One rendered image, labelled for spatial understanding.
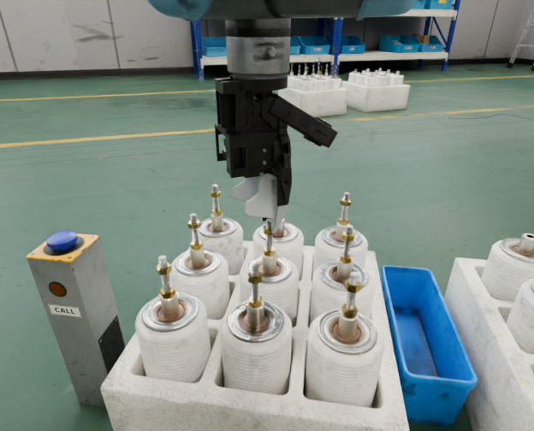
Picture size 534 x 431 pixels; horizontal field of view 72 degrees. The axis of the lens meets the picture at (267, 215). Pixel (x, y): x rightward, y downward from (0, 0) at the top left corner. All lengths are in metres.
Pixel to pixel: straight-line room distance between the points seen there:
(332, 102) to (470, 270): 2.20
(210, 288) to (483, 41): 7.48
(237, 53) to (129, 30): 5.12
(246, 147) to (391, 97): 2.74
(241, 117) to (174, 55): 5.12
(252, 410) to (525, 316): 0.42
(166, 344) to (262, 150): 0.27
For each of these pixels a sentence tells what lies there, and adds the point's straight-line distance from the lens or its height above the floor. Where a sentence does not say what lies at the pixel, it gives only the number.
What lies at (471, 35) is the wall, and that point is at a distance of 7.64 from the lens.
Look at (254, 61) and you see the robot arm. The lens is 0.44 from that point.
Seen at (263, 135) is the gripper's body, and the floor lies 0.48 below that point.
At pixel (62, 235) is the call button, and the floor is 0.33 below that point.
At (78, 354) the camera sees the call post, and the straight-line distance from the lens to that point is 0.70.
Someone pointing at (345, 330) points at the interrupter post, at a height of 0.26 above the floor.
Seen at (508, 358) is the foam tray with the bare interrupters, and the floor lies 0.18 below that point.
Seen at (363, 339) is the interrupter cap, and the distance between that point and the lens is 0.49.
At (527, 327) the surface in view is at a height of 0.20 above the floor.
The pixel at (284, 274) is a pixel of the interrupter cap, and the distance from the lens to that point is 0.58.
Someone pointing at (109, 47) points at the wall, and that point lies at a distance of 5.57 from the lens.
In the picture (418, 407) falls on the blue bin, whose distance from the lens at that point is 0.72.
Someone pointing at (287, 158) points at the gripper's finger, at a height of 0.45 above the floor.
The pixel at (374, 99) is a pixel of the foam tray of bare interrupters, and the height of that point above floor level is 0.09.
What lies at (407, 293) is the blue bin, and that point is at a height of 0.05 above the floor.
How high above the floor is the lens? 0.60
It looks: 28 degrees down
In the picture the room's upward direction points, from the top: straight up
